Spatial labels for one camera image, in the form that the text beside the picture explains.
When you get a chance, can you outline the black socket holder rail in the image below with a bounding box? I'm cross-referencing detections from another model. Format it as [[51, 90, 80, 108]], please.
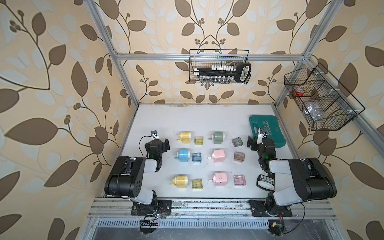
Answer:
[[192, 63, 252, 84]]

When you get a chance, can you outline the yellow tray row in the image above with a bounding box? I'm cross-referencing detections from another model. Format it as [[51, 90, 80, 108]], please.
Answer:
[[194, 137, 204, 146], [191, 179, 203, 190]]

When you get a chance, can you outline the black wire basket back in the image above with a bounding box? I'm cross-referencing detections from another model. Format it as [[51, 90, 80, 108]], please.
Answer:
[[189, 49, 252, 85]]

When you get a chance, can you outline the yellow sharpener top row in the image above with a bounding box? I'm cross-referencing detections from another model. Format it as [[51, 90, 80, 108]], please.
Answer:
[[178, 132, 192, 144]]

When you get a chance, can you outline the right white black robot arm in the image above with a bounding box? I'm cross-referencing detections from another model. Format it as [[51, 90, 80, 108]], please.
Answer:
[[247, 136, 337, 208]]

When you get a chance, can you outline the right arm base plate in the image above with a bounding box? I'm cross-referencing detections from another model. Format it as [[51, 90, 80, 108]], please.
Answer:
[[249, 200, 293, 217]]

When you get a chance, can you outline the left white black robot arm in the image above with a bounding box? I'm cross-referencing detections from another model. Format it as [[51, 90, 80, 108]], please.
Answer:
[[104, 138, 170, 207]]

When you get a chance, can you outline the blue pencil sharpener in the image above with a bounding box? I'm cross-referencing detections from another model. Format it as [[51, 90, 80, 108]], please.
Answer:
[[175, 149, 191, 163]]

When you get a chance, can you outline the pink tray bottom row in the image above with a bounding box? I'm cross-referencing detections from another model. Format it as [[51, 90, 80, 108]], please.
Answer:
[[234, 175, 246, 187]]

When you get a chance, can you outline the yellow tray bottom row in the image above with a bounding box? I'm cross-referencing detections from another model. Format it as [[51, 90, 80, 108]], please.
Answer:
[[191, 179, 203, 190]]

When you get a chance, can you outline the black socket rail on table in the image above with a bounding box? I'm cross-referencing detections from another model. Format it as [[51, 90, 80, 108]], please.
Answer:
[[257, 175, 275, 192]]

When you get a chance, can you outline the pink sharpener row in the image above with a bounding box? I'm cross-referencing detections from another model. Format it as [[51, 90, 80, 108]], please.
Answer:
[[208, 149, 226, 163], [209, 172, 228, 187]]

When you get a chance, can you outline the brown pink tray middle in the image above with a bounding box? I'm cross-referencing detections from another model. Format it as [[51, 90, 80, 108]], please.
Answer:
[[234, 152, 245, 163]]

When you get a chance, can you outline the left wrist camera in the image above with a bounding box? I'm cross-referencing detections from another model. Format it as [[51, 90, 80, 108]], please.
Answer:
[[151, 131, 159, 139]]

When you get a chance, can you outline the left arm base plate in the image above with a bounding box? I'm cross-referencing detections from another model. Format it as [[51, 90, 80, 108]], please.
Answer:
[[131, 199, 172, 218]]

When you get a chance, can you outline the aluminium front rail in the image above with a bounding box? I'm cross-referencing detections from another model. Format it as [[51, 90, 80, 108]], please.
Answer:
[[89, 198, 337, 220]]

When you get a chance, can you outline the green pencil sharpener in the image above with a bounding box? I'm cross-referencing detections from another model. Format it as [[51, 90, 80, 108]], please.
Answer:
[[209, 132, 225, 145]]

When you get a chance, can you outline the clear plastic bag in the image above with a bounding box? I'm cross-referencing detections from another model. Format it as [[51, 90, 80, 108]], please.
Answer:
[[304, 100, 325, 121]]

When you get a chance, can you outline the blue transparent tray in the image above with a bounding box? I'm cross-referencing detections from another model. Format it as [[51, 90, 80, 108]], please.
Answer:
[[192, 153, 202, 163]]

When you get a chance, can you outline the black wire basket right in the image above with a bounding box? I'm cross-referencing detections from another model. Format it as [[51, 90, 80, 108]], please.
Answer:
[[284, 63, 366, 131]]

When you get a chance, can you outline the pink sharpener bottom row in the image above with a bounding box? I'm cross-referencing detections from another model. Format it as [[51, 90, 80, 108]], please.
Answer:
[[209, 172, 228, 187]]

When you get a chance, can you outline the grey green tray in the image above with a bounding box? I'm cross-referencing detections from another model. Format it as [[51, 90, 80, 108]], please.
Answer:
[[232, 137, 244, 148]]

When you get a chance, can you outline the black wire basket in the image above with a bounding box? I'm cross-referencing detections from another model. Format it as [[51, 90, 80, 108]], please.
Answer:
[[189, 49, 252, 85], [284, 63, 366, 131]]

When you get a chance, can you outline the green plastic tool case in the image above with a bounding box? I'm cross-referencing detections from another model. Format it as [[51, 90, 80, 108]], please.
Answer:
[[249, 115, 287, 148]]

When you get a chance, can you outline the pink sharpener middle row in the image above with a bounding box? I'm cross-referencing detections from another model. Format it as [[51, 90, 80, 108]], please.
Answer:
[[208, 149, 226, 163]]

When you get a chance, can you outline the yellow tray top row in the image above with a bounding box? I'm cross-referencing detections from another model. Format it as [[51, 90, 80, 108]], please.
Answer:
[[194, 137, 204, 146]]

